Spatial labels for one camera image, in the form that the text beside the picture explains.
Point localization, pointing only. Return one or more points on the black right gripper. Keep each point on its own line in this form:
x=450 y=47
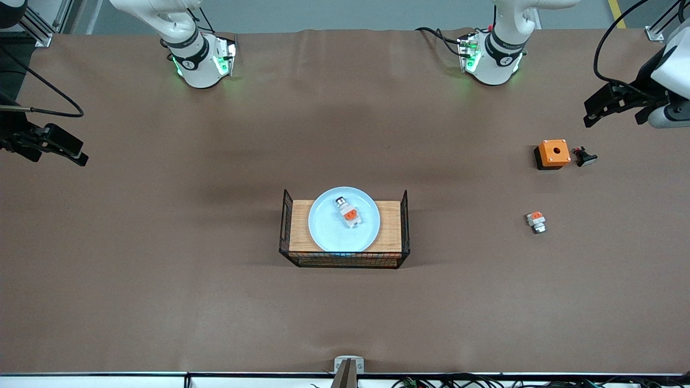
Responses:
x=12 y=134

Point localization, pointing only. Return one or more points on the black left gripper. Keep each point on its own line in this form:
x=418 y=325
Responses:
x=646 y=79

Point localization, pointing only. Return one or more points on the white orange switch with metal cap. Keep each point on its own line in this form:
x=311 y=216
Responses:
x=349 y=214

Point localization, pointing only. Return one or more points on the light blue round plate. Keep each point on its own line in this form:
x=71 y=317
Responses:
x=329 y=231

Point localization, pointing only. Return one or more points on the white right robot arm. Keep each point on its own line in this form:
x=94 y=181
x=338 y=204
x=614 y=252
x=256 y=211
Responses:
x=197 y=64

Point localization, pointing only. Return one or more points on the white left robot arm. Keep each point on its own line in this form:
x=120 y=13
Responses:
x=498 y=67

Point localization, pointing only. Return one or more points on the black push button head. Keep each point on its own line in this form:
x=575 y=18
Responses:
x=586 y=158

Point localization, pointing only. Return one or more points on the orange button box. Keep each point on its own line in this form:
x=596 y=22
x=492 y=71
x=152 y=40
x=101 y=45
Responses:
x=553 y=153

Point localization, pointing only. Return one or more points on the wooden board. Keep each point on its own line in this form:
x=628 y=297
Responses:
x=391 y=226

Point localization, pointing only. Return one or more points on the brown table cover sheet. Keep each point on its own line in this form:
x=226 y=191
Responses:
x=345 y=318

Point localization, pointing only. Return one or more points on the aluminium frame profile with bracket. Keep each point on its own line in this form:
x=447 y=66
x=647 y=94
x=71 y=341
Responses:
x=660 y=27

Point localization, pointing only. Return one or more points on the small white orange switch module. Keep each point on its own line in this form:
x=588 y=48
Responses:
x=536 y=221

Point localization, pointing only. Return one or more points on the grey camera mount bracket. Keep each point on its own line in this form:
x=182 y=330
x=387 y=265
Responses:
x=349 y=366

